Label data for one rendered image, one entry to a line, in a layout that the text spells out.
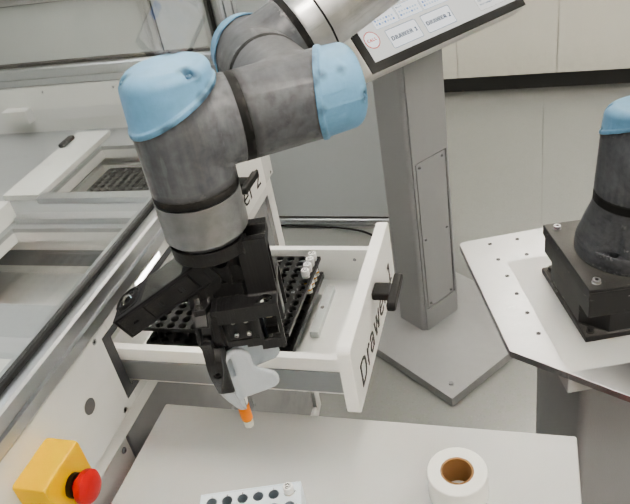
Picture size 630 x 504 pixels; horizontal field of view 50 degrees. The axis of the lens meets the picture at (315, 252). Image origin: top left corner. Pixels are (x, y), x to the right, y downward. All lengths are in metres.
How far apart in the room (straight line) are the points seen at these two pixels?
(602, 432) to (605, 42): 2.81
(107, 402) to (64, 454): 0.15
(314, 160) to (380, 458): 1.90
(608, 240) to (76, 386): 0.74
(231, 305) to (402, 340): 1.56
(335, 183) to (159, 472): 1.90
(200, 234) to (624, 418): 0.81
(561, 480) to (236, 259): 0.49
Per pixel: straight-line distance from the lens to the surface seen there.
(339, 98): 0.56
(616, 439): 1.23
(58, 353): 0.88
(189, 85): 0.53
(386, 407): 2.02
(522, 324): 1.09
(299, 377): 0.89
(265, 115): 0.54
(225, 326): 0.65
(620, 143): 0.97
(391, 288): 0.93
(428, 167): 1.90
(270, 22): 0.67
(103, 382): 0.97
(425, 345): 2.13
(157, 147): 0.54
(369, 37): 1.57
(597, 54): 3.81
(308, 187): 2.76
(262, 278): 0.62
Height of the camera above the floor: 1.47
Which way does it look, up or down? 33 degrees down
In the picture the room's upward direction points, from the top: 11 degrees counter-clockwise
